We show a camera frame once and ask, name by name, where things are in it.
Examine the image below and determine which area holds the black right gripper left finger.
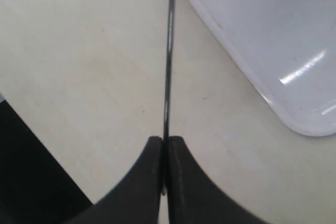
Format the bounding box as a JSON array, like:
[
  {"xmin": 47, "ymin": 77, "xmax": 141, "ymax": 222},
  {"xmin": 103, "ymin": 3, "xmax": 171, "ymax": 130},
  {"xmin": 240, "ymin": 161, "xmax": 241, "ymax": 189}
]
[{"xmin": 68, "ymin": 136, "xmax": 163, "ymax": 224}]

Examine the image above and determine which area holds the white rectangular plastic tray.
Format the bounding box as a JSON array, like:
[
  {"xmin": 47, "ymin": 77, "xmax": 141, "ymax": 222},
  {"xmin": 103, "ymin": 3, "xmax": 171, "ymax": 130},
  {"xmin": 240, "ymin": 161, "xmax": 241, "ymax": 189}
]
[{"xmin": 188, "ymin": 0, "xmax": 335, "ymax": 136}]

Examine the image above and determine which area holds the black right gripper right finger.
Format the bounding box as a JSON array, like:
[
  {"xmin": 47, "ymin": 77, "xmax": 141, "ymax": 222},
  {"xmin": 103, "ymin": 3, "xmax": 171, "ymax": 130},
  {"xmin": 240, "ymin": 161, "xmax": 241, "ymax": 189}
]
[{"xmin": 167, "ymin": 136, "xmax": 265, "ymax": 223}]

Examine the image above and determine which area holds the thin metal skewer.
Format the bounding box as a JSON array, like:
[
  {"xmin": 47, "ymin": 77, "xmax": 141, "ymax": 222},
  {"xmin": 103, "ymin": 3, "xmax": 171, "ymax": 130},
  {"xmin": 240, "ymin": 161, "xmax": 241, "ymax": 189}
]
[{"xmin": 161, "ymin": 0, "xmax": 176, "ymax": 196}]

